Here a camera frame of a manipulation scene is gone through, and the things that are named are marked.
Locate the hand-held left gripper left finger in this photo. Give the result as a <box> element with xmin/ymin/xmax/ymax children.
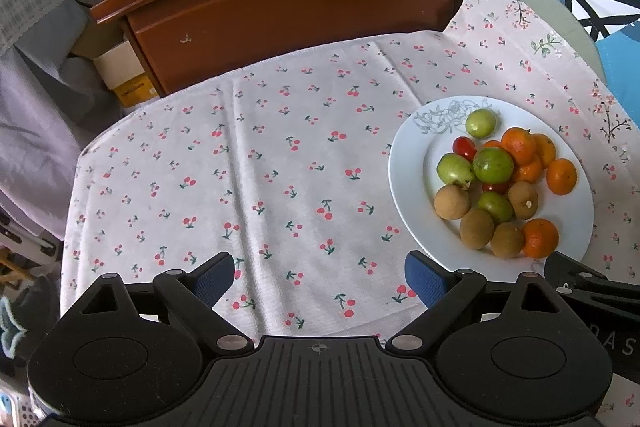
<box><xmin>57</xmin><ymin>252</ymin><xmax>253</xmax><ymax>356</ymax></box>

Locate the large orange mandarin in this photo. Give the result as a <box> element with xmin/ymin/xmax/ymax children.
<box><xmin>500</xmin><ymin>127</ymin><xmax>538</xmax><ymax>165</ymax></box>

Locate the white plate with grey print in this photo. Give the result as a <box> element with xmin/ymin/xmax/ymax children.
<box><xmin>388</xmin><ymin>95</ymin><xmax>595</xmax><ymax>275</ymax></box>

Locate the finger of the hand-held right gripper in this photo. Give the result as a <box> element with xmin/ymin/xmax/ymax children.
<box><xmin>544</xmin><ymin>251</ymin><xmax>608</xmax><ymax>308</ymax></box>

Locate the cherry print tablecloth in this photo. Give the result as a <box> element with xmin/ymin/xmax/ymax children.
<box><xmin>60</xmin><ymin>31</ymin><xmax>501</xmax><ymax>348</ymax></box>

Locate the green jujube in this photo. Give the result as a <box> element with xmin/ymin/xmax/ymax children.
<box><xmin>437</xmin><ymin>153</ymin><xmax>475</xmax><ymax>188</ymax></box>
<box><xmin>472</xmin><ymin>147</ymin><xmax>515</xmax><ymax>184</ymax></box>
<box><xmin>477</xmin><ymin>192</ymin><xmax>515</xmax><ymax>224</ymax></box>
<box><xmin>465</xmin><ymin>109</ymin><xmax>497</xmax><ymax>138</ymax></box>

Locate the brown longan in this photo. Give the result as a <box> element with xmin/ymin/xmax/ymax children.
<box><xmin>433</xmin><ymin>185</ymin><xmax>472</xmax><ymax>221</ymax></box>
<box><xmin>459</xmin><ymin>208</ymin><xmax>496</xmax><ymax>250</ymax></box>
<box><xmin>507</xmin><ymin>181</ymin><xmax>540</xmax><ymax>220</ymax></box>
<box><xmin>490</xmin><ymin>222</ymin><xmax>526</xmax><ymax>258</ymax></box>

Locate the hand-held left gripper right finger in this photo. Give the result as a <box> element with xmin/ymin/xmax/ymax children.
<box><xmin>386</xmin><ymin>249</ymin><xmax>583</xmax><ymax>353</ymax></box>

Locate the lilac cloth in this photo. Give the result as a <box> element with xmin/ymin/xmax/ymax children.
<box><xmin>0</xmin><ymin>52</ymin><xmax>121</xmax><ymax>248</ymax></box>

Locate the brown wooden cabinet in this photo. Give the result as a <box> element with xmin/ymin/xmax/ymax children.
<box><xmin>90</xmin><ymin>0</ymin><xmax>486</xmax><ymax>98</ymax></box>

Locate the grey cloth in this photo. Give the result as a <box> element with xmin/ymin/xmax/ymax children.
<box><xmin>15</xmin><ymin>0</ymin><xmax>126</xmax><ymax>118</ymax></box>

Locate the open brown cardboard box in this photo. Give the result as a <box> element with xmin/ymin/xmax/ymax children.
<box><xmin>70</xmin><ymin>27</ymin><xmax>160</xmax><ymax>108</ymax></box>

